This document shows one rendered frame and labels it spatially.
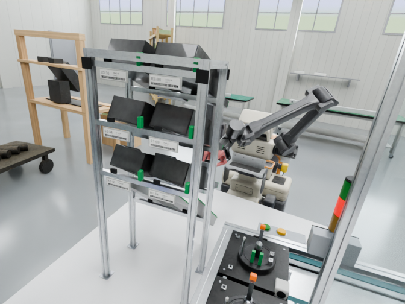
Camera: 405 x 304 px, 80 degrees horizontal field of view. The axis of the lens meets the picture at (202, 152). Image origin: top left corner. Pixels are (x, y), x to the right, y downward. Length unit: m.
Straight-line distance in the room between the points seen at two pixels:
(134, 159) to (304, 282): 0.77
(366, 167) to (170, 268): 0.79
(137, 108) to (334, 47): 8.46
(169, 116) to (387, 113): 0.50
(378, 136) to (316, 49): 8.40
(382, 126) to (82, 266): 1.08
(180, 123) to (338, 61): 8.43
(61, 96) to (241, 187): 3.33
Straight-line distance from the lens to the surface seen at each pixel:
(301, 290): 1.06
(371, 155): 0.64
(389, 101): 0.62
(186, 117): 0.66
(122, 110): 0.77
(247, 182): 1.69
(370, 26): 9.06
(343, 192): 0.71
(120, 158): 0.83
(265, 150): 1.55
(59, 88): 4.32
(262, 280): 0.96
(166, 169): 0.74
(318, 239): 0.77
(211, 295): 0.88
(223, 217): 1.37
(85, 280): 1.10
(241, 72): 9.42
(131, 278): 1.07
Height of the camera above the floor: 1.66
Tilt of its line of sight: 21 degrees down
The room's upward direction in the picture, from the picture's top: 5 degrees clockwise
